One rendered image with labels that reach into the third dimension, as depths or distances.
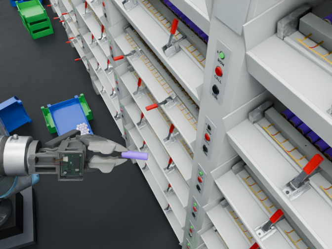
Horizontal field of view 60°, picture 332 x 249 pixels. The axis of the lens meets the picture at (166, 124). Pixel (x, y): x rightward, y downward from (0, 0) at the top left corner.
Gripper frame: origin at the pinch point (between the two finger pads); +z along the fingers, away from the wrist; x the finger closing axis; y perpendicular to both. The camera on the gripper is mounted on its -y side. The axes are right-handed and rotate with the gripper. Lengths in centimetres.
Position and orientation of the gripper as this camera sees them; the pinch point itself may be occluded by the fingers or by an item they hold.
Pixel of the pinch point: (121, 153)
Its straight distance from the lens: 72.1
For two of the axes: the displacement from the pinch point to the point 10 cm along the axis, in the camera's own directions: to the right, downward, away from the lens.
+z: 9.8, 0.3, 1.9
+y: 1.7, 3.2, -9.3
